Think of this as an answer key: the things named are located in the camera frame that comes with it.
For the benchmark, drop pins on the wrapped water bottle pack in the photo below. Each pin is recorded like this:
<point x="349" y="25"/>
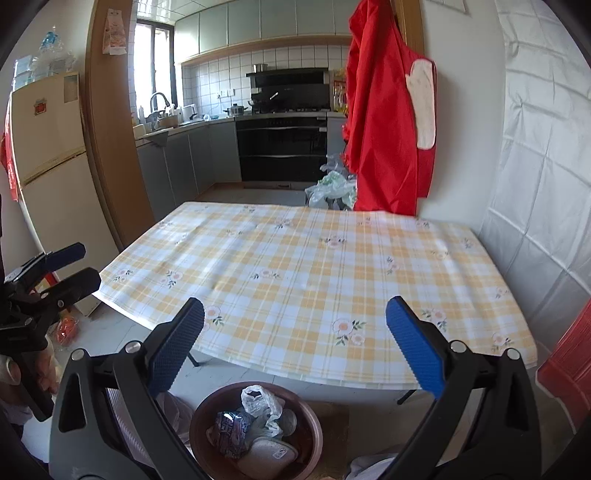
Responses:
<point x="51" y="50"/>

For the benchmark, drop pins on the condiment bottles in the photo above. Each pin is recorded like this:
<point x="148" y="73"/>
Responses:
<point x="339" y="92"/>

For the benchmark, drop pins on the kitchen window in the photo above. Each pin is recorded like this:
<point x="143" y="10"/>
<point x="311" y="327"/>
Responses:
<point x="152" y="60"/>

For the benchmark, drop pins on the person's left hand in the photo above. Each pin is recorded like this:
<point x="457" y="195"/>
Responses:
<point x="48" y="369"/>

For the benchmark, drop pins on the grey white slipper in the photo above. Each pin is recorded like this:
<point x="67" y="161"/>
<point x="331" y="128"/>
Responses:
<point x="268" y="457"/>

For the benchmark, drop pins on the paper wall calendar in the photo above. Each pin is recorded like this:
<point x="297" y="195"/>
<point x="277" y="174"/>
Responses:
<point x="114" y="32"/>

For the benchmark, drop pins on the maroon plastic basin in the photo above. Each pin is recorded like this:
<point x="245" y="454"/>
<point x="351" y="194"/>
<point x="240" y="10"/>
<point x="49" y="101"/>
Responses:
<point x="307" y="429"/>

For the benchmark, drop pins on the red hanging apron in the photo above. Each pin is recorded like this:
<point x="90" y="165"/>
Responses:
<point x="383" y="115"/>

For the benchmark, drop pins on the red plastic stool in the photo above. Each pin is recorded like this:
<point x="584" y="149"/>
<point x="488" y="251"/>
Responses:
<point x="568" y="364"/>

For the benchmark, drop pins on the orange plastic bag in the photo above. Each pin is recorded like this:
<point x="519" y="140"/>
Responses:
<point x="67" y="330"/>

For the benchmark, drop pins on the plastic bags on floor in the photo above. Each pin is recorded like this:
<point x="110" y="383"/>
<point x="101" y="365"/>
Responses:
<point x="330" y="184"/>

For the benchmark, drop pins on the black wok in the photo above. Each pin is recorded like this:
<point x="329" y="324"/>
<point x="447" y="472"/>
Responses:
<point x="261" y="102"/>

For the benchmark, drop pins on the person's white trouser leg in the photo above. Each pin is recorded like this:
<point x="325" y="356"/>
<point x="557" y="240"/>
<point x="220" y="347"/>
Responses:
<point x="369" y="466"/>

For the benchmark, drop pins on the pale green wall cabinets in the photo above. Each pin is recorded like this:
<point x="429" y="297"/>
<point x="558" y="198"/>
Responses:
<point x="258" y="21"/>

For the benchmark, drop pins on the white green printed plastic bag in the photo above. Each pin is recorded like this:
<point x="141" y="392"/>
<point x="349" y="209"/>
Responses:
<point x="265" y="406"/>

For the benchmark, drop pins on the grey base cabinets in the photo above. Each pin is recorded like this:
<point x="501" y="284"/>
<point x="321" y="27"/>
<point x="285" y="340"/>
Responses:
<point x="184" y="161"/>

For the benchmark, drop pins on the white oven mitt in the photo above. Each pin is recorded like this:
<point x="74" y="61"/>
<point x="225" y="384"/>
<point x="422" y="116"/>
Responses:
<point x="422" y="106"/>

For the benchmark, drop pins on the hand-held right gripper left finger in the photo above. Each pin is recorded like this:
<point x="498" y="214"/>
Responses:
<point x="178" y="341"/>

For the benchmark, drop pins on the red hanging decoration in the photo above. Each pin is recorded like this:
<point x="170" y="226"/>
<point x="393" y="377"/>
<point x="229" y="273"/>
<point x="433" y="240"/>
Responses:
<point x="8" y="161"/>

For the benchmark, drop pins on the white creased wall sheet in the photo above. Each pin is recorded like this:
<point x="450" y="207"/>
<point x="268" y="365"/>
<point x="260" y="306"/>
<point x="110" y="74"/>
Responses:
<point x="545" y="161"/>

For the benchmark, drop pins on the black built-in oven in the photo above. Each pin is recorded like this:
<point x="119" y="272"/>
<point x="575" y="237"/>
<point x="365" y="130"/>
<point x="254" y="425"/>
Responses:
<point x="281" y="147"/>

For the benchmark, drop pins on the lidded steel cooking pot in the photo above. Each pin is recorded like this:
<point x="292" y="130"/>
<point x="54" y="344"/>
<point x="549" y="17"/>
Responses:
<point x="236" y="110"/>

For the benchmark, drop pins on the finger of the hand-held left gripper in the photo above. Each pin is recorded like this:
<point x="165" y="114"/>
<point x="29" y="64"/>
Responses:
<point x="69" y="254"/>
<point x="78" y="284"/>

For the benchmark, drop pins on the small steel pot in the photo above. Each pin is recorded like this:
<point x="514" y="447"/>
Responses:
<point x="260" y="68"/>

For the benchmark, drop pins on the steel kitchen faucet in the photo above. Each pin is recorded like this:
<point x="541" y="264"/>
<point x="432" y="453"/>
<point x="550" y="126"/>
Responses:
<point x="159" y="94"/>

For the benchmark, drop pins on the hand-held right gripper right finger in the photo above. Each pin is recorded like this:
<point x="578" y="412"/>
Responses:
<point x="415" y="346"/>

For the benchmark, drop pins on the cream refrigerator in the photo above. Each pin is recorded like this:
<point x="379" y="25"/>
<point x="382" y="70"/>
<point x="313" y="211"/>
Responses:
<point x="55" y="184"/>

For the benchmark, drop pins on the yellow checked tablecloth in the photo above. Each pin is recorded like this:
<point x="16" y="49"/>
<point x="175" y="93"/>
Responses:
<point x="300" y="277"/>

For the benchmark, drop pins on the black table leg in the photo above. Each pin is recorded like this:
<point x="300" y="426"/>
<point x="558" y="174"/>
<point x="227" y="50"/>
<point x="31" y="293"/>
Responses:
<point x="406" y="397"/>

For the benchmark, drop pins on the purple snack packet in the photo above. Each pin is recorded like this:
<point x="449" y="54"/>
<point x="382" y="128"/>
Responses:
<point x="233" y="434"/>

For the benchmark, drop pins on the white ribbed garment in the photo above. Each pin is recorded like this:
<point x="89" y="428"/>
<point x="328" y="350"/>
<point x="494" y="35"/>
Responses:
<point x="175" y="410"/>

